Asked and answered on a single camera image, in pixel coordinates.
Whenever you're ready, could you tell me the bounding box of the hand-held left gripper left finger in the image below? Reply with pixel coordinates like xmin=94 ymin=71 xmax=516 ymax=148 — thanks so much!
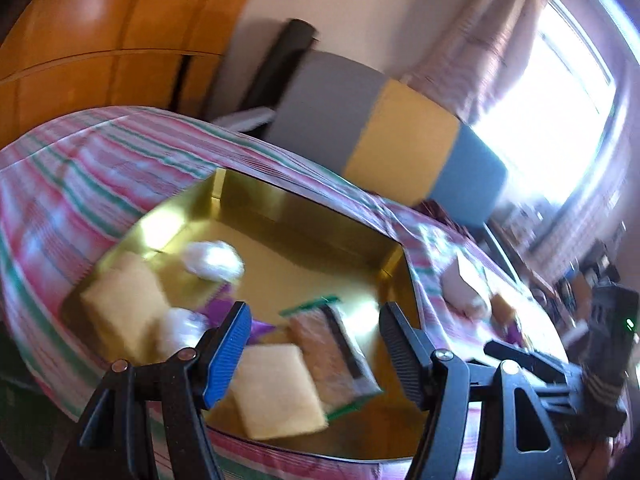
xmin=77 ymin=301 xmax=252 ymax=480

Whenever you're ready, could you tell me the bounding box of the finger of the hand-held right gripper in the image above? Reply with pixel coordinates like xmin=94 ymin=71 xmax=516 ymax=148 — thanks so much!
xmin=484 ymin=339 xmax=581 ymax=401

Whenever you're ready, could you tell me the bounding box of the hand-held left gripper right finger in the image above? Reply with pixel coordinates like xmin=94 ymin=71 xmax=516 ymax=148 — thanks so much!
xmin=379 ymin=301 xmax=573 ymax=480

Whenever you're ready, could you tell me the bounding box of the purple packet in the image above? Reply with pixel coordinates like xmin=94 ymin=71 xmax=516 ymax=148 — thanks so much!
xmin=504 ymin=320 xmax=527 ymax=347
xmin=197 ymin=282 xmax=278 ymax=343

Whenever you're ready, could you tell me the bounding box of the small white ball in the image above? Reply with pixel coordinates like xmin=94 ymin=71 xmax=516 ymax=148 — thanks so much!
xmin=156 ymin=307 xmax=210 ymax=358

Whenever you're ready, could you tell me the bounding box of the yellow sponge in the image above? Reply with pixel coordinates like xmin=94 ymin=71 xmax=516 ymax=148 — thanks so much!
xmin=231 ymin=344 xmax=330 ymax=442
xmin=80 ymin=251 xmax=172 ymax=363
xmin=491 ymin=294 xmax=520 ymax=323

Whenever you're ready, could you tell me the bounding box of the green snack packet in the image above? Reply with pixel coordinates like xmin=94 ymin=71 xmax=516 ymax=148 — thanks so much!
xmin=279 ymin=296 xmax=383 ymax=417

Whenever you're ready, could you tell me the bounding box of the gold tin box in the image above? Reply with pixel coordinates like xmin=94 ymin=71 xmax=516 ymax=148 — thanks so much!
xmin=61 ymin=167 xmax=416 ymax=461

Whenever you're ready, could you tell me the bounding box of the maroon cloth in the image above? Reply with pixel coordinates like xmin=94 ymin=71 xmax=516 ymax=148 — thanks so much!
xmin=417 ymin=199 xmax=473 ymax=233

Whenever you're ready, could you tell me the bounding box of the grey yellow blue chair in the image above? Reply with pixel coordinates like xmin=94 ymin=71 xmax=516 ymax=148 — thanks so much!
xmin=212 ymin=50 xmax=508 ymax=226

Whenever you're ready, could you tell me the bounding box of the striped tablecloth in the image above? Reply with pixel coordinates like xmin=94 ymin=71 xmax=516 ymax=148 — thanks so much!
xmin=0 ymin=106 xmax=576 ymax=480

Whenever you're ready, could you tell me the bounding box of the window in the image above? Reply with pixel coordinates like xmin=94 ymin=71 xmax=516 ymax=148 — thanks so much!
xmin=470 ymin=0 xmax=631 ymax=251

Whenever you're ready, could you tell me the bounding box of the black rolled mat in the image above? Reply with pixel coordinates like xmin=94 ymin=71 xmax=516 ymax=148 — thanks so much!
xmin=245 ymin=17 xmax=321 ymax=111

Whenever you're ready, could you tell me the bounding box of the pink patterned curtain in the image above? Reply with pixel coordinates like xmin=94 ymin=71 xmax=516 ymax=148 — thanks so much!
xmin=400 ymin=0 xmax=556 ymax=128

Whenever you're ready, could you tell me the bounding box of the wooden wardrobe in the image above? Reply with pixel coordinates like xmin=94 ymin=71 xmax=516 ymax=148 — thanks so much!
xmin=0 ymin=0 xmax=271 ymax=133

